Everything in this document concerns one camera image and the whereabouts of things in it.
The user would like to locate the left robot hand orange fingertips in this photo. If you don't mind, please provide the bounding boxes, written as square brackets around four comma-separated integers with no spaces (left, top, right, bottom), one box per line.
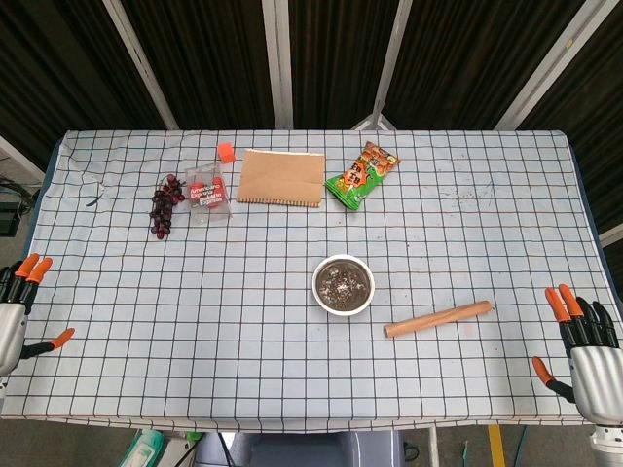
[0,252,77,378]

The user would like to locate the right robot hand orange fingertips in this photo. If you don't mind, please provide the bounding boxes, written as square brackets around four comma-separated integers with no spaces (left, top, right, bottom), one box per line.
[531,283,623,425]

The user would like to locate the wooden rolling pin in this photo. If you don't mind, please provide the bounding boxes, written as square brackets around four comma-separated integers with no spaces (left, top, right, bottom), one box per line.
[383,300,494,339]

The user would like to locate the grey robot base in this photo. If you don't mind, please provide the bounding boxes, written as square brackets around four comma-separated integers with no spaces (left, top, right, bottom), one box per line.
[194,430,405,467]

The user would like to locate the stainless steel bowl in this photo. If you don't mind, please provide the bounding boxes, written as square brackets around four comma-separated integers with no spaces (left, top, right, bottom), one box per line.
[311,253,376,318]

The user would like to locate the black box device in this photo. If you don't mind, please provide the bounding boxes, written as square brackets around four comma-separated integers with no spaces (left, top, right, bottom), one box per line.
[0,202,23,238]

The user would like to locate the white black checkered tablecloth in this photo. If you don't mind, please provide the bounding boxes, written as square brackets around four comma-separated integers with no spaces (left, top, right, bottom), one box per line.
[0,128,623,434]

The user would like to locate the green white plastic object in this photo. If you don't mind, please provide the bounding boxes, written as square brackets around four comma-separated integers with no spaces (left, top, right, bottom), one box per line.
[119,428,167,467]

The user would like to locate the dark red grape bunch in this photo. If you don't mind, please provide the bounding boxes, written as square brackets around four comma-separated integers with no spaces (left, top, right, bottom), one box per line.
[149,173,188,240]

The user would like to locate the clear plastic box red print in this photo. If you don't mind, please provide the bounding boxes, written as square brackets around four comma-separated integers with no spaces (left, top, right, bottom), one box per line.
[186,163,234,226]

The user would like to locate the crushed seeds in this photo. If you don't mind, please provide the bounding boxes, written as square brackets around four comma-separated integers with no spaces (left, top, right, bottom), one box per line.
[318,271,366,305]

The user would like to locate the green snack bag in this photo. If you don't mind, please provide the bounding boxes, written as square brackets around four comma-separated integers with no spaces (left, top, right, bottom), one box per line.
[324,140,400,212]

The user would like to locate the brown spiral notebook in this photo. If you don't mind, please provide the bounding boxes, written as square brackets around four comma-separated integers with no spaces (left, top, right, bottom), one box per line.
[236,148,326,209]

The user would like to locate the dark ribbed curtain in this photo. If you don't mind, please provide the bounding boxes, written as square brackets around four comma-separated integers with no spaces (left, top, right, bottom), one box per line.
[0,0,623,234]

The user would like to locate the white metal frame post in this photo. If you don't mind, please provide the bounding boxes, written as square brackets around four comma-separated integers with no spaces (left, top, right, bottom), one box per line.
[102,0,179,130]
[495,0,613,130]
[261,0,296,130]
[350,0,414,131]

